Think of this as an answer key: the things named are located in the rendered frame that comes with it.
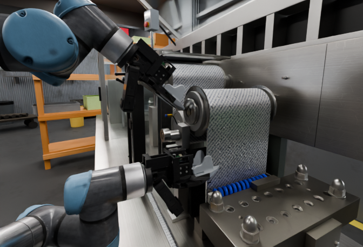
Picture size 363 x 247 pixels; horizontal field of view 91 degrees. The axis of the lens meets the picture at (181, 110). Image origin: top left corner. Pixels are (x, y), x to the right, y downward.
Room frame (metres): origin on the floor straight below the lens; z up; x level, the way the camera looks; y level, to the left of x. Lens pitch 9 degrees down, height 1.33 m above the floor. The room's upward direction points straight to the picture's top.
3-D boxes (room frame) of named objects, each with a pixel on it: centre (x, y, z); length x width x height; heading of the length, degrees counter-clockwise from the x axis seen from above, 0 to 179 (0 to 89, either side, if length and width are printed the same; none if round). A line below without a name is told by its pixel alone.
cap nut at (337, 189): (0.45, -0.42, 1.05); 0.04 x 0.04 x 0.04
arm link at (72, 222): (0.35, 0.19, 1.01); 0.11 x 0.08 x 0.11; 83
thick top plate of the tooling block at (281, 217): (0.42, -0.26, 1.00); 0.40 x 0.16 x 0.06; 115
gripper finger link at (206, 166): (0.44, -0.07, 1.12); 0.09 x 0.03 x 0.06; 114
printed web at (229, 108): (0.68, -0.09, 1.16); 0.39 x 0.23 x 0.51; 25
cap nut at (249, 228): (0.31, -0.13, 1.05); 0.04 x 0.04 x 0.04
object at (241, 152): (0.51, -0.18, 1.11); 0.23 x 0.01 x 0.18; 115
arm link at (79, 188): (0.35, 0.18, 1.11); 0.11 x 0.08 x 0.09; 115
